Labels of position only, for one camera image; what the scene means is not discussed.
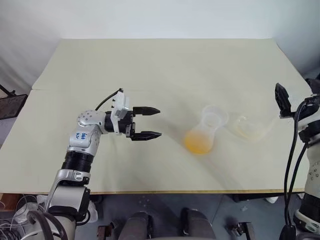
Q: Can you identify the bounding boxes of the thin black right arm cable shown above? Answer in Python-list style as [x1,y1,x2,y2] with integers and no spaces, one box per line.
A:
[287,143,309,227]

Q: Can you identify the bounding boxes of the tangled white wires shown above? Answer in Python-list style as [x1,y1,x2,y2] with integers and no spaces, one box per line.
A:
[0,194,40,240]

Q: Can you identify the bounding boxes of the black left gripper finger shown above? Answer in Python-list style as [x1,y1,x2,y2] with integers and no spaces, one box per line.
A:
[132,106,162,117]
[129,130,164,143]

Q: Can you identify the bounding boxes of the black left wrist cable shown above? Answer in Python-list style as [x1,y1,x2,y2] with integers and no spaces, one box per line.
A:
[94,87,125,111]

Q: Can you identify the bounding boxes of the small clear plastic flask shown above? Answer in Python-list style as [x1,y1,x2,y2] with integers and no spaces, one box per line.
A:
[182,104,230,156]

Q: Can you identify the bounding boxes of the black mesh panel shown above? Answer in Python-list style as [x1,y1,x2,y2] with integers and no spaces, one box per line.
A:
[0,94,28,121]

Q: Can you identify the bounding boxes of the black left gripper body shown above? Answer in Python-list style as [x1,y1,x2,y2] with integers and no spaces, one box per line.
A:
[116,109,138,138]

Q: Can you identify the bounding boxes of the large clear plastic flask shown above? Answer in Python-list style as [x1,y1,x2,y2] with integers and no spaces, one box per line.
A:
[228,114,279,144]

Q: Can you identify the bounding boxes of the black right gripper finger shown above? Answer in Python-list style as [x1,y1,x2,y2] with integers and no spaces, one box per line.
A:
[274,82,298,119]

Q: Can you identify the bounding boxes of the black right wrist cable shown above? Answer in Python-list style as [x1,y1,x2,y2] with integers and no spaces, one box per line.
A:
[279,101,306,240]

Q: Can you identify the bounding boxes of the dark left shoulder cable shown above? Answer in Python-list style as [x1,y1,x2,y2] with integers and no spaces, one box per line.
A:
[26,209,70,240]

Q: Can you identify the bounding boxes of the dark rounded shape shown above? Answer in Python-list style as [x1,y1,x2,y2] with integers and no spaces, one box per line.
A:
[126,211,154,240]
[179,207,216,240]

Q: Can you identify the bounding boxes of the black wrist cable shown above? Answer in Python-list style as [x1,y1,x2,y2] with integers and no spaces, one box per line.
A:
[94,87,125,111]
[279,101,306,240]

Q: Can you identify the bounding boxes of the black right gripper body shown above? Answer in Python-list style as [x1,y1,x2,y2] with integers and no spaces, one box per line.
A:
[303,94,320,105]

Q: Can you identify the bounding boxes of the black metal stand rod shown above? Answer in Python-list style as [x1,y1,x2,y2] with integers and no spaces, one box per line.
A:
[0,84,17,97]

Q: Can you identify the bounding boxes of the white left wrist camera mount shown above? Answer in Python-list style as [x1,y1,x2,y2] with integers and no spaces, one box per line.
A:
[110,90,133,134]

